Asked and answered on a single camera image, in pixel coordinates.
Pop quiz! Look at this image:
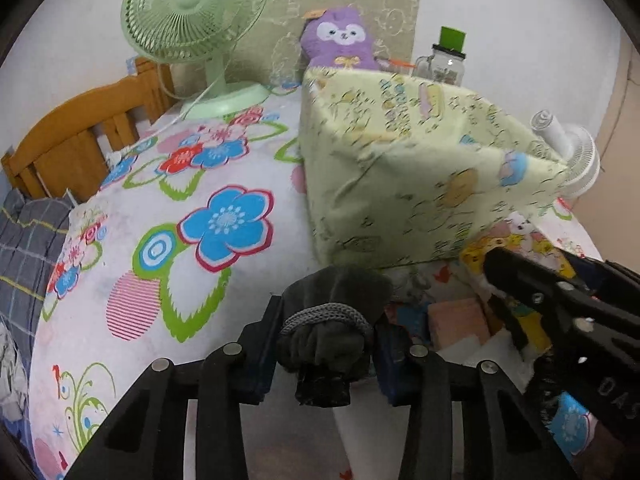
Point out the purple plush toy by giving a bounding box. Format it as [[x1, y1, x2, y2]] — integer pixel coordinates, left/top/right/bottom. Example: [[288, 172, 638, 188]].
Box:
[[300, 6, 383, 71]]

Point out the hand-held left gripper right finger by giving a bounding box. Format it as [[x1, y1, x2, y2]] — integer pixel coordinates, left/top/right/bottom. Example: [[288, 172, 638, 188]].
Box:
[[375, 324, 578, 480]]

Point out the pink packet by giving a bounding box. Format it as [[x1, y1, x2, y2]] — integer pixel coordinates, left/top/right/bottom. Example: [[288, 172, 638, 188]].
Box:
[[427, 297, 493, 351]]

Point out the cartoon printed cloth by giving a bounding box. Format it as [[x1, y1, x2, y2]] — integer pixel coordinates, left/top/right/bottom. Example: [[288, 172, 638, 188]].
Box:
[[457, 210, 581, 356]]

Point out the crumpled grey cloth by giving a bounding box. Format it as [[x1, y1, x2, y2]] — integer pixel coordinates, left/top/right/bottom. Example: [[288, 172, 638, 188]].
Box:
[[0, 320, 31, 411]]

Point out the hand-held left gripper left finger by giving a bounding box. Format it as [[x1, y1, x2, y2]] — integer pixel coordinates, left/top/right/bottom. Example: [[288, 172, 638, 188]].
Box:
[[65, 295, 282, 480]]

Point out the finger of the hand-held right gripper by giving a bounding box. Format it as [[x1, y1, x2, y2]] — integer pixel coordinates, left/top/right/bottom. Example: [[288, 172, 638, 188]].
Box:
[[561, 254, 640, 312], [481, 248, 640, 362]]

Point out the floral tablecloth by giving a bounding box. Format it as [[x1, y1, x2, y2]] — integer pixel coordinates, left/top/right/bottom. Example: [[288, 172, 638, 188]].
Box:
[[30, 85, 606, 480]]

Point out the yellow printed fabric storage box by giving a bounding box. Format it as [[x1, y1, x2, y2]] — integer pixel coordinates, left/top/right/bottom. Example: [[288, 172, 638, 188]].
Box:
[[299, 67, 571, 268]]

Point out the beige printed board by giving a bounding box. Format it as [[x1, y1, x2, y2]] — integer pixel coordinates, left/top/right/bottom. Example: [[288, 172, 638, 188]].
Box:
[[230, 0, 422, 86]]

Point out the green desk fan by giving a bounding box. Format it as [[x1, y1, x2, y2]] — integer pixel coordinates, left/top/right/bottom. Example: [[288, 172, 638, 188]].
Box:
[[120, 0, 273, 121]]

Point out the grey plaid blanket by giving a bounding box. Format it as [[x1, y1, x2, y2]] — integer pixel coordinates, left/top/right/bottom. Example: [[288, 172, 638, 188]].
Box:
[[0, 190, 71, 411]]

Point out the white clip fan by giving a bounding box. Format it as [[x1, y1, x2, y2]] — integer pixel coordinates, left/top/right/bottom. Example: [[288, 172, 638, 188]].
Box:
[[530, 109, 601, 201]]

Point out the glass jar with green lid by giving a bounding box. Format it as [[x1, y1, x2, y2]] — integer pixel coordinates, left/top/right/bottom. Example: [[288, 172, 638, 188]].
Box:
[[414, 26, 468, 87]]

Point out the white fan cable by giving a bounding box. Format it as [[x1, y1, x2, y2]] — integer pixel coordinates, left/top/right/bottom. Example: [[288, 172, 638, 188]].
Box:
[[102, 80, 221, 166]]

